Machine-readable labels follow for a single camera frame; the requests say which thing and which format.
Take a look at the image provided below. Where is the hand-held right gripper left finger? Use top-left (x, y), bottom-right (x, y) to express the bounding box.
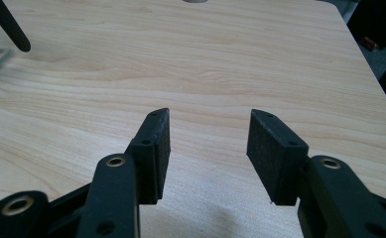
top-left (124, 107), bottom-right (172, 205)

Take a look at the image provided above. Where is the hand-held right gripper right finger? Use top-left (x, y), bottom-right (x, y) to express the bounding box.
top-left (246, 109), bottom-right (311, 206)

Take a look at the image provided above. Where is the small red object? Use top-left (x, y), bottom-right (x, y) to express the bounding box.
top-left (360, 36), bottom-right (380, 52)

